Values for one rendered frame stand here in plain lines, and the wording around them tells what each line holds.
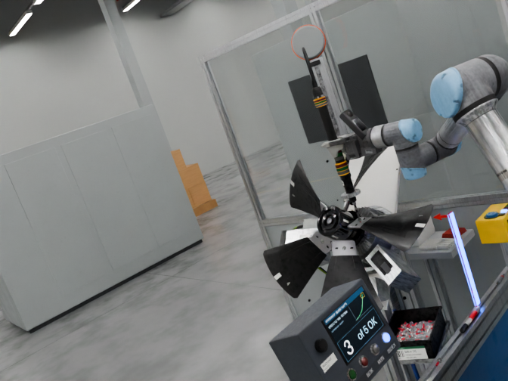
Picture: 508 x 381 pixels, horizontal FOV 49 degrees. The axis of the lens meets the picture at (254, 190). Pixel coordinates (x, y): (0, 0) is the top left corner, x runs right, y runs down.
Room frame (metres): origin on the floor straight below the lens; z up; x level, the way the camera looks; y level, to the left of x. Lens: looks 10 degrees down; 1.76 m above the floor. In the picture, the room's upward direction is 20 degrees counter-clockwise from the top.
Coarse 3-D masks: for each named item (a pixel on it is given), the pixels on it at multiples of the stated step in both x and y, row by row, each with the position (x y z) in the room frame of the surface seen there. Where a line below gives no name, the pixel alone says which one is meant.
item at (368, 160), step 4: (384, 148) 1.96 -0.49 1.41; (380, 152) 1.96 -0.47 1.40; (364, 156) 2.15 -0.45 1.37; (368, 156) 2.05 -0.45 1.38; (372, 156) 2.01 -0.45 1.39; (376, 156) 1.97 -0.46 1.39; (364, 160) 2.11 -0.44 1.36; (368, 160) 2.02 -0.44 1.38; (372, 160) 1.98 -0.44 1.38; (364, 164) 2.04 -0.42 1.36; (368, 164) 2.00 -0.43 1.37; (364, 168) 2.01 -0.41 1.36; (368, 168) 1.97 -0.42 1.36; (360, 172) 2.03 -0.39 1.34; (364, 172) 1.98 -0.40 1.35; (360, 176) 2.00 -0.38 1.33; (356, 180) 2.03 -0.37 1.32; (356, 184) 1.99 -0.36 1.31
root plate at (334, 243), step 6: (336, 240) 1.98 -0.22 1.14; (342, 240) 1.97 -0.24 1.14; (348, 240) 1.97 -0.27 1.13; (336, 246) 1.96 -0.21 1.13; (342, 246) 1.96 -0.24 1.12; (348, 246) 1.96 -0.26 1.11; (354, 246) 1.96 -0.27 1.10; (336, 252) 1.94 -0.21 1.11; (342, 252) 1.94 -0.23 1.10; (348, 252) 1.95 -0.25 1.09; (354, 252) 1.95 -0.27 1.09
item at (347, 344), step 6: (348, 336) 1.16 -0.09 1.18; (342, 342) 1.15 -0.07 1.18; (348, 342) 1.15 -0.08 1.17; (354, 342) 1.16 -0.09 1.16; (342, 348) 1.14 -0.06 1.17; (348, 348) 1.15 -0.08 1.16; (354, 348) 1.15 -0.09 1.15; (348, 354) 1.14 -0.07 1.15; (354, 354) 1.15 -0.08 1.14; (348, 360) 1.13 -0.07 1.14
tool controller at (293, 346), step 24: (336, 288) 1.31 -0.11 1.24; (360, 288) 1.25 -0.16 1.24; (312, 312) 1.21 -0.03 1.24; (336, 312) 1.18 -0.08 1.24; (360, 312) 1.21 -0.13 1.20; (288, 336) 1.12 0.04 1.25; (312, 336) 1.11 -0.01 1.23; (336, 336) 1.15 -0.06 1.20; (360, 336) 1.18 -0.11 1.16; (288, 360) 1.14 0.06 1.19; (312, 360) 1.09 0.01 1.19; (336, 360) 1.12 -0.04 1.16; (384, 360) 1.19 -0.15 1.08
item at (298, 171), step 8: (296, 168) 2.26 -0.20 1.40; (296, 176) 2.26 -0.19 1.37; (304, 176) 2.20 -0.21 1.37; (296, 184) 2.26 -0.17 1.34; (304, 184) 2.20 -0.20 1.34; (296, 192) 2.27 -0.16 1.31; (304, 192) 2.20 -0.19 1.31; (312, 192) 2.14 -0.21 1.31; (296, 200) 2.29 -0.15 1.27; (304, 200) 2.23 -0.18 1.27; (312, 200) 2.16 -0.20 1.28; (296, 208) 2.30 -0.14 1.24; (304, 208) 2.25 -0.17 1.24; (312, 208) 2.18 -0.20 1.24; (320, 208) 2.12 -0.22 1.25
